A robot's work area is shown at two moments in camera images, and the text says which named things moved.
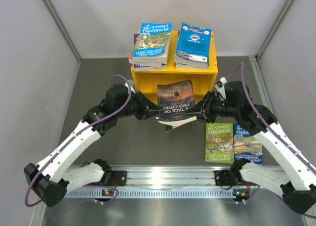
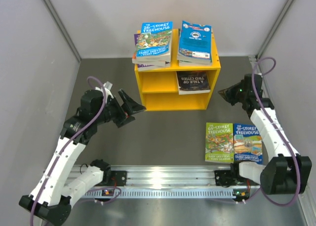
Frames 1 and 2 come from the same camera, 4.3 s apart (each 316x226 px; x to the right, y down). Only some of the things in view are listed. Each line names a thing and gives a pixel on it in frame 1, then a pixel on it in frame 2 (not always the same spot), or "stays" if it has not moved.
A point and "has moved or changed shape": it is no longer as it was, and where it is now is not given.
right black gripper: (203, 110) -> (227, 93)
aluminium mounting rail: (171, 175) stays
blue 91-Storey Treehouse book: (246, 146) stays
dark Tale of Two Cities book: (175, 98) -> (192, 82)
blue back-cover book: (193, 45) has moved or changed shape
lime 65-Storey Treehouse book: (219, 142) stays
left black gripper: (147, 108) -> (130, 106)
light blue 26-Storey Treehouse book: (152, 43) stays
